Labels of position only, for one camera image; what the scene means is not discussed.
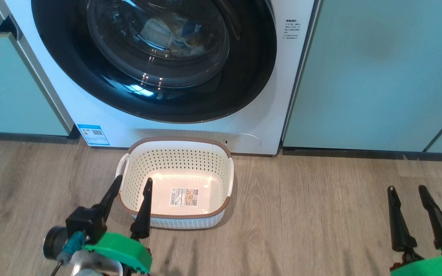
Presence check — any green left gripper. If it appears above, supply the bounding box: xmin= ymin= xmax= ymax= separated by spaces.
xmin=83 ymin=175 xmax=153 ymax=274

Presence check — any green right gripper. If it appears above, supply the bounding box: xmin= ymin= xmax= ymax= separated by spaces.
xmin=387 ymin=185 xmax=442 ymax=276

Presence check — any dark washing machine door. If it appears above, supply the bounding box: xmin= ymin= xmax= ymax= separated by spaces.
xmin=31 ymin=0 xmax=278 ymax=124

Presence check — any cream clothes bundle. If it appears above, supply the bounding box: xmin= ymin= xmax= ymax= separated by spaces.
xmin=139 ymin=17 xmax=206 ymax=51

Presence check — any blue cloth piece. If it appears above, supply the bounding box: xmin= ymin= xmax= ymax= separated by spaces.
xmin=183 ymin=23 xmax=203 ymax=39

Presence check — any basket product label sticker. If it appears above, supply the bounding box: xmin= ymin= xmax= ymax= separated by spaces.
xmin=169 ymin=187 xmax=200 ymax=207

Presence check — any white perforated laundry basket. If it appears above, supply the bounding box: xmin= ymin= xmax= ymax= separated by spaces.
xmin=115 ymin=137 xmax=235 ymax=230

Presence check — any white front-load washing machine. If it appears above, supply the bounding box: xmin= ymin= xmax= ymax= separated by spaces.
xmin=0 ymin=0 xmax=321 ymax=156

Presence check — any blue energy label sticker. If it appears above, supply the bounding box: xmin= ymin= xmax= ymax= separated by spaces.
xmin=77 ymin=124 xmax=111 ymax=146

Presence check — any round white filter cover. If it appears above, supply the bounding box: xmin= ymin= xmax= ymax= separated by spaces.
xmin=224 ymin=133 xmax=262 ymax=154

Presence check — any pale green cabinet with gap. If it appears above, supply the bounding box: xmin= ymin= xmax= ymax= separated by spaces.
xmin=0 ymin=0 xmax=74 ymax=137

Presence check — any teal cable connector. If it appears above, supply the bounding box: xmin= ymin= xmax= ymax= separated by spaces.
xmin=50 ymin=231 xmax=87 ymax=276

